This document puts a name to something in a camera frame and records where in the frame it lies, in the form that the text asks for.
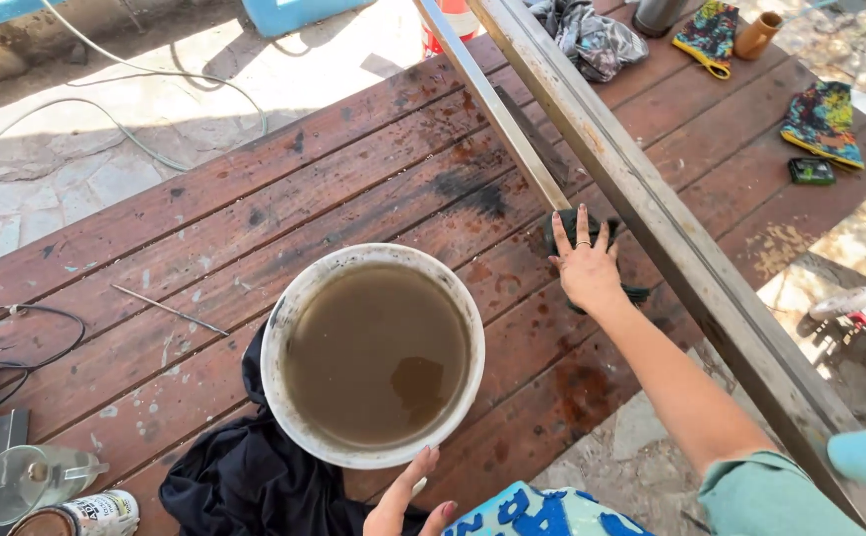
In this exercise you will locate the white bucket of muddy water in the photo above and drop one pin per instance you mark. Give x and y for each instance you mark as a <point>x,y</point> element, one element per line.
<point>377,354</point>

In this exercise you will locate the blue and white patterned garment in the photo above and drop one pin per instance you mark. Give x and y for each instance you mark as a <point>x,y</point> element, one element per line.
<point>537,514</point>

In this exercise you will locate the person's left hand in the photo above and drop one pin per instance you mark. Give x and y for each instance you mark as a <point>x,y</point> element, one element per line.
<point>395,510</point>

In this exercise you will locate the orange and white cone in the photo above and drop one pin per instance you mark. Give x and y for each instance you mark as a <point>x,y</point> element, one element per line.
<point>459,22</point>

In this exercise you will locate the small green black device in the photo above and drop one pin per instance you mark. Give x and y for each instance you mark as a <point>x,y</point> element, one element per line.
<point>812,171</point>

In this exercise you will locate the tan ceramic mug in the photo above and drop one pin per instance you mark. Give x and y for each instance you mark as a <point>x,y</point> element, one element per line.
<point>756,37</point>

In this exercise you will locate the grey crumpled cloth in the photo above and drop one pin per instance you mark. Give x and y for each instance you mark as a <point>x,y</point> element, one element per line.
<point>593,37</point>

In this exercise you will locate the teal shirt sleeve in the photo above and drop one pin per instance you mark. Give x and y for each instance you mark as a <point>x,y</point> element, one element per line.
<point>768,499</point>

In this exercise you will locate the thin square metal tube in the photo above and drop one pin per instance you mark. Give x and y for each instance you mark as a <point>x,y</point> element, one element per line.
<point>500,112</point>

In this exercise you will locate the person's right hand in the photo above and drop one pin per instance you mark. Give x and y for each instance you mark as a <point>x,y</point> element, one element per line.
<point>587,272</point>

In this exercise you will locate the dark metal flask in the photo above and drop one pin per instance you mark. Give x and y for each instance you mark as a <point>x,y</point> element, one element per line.
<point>656,15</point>

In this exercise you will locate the white and red scooter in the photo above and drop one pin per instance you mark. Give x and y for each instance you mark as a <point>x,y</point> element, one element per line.
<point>846,303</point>

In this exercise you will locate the dark green cloth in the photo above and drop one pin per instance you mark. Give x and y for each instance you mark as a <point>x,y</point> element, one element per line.
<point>563,223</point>

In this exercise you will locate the colourful patterned glove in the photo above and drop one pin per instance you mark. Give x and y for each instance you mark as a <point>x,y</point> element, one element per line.
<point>710,33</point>
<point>823,123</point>

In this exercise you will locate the clear glass measuring cup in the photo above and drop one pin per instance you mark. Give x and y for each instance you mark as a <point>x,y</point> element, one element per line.
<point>23,480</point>

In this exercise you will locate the large rusty metal beam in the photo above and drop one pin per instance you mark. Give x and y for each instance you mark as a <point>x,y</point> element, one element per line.
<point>671,223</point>

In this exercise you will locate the thin metal rod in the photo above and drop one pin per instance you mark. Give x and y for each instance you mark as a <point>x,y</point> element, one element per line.
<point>172,310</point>

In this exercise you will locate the black cloth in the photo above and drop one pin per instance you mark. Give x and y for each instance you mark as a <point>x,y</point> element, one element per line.
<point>246,476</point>

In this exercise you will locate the labelled tin can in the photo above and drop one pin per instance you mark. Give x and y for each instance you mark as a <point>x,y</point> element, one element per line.
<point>90,514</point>

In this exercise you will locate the blue plastic container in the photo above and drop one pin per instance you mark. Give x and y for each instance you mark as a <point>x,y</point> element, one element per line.
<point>291,13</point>

